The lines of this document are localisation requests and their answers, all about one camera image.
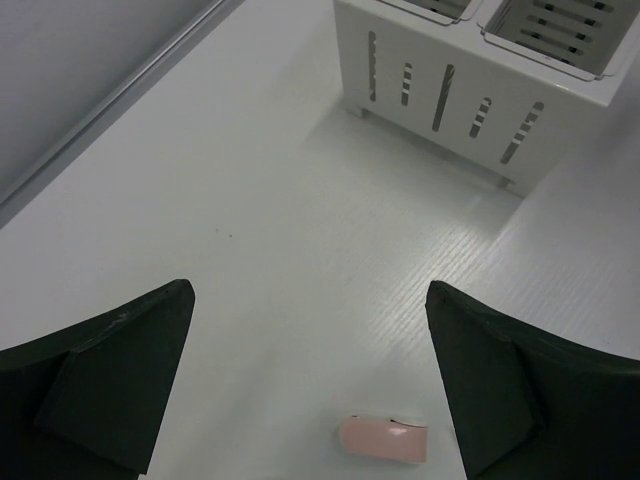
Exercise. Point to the white slotted organizer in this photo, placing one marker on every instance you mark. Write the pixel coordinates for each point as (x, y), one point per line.
(510, 85)

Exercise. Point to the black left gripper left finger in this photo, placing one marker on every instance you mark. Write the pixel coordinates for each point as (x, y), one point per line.
(88, 401)

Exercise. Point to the pink eraser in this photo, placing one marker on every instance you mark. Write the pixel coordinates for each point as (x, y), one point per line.
(385, 439)

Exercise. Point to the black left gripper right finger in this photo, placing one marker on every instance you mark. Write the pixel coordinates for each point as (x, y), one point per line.
(528, 404)

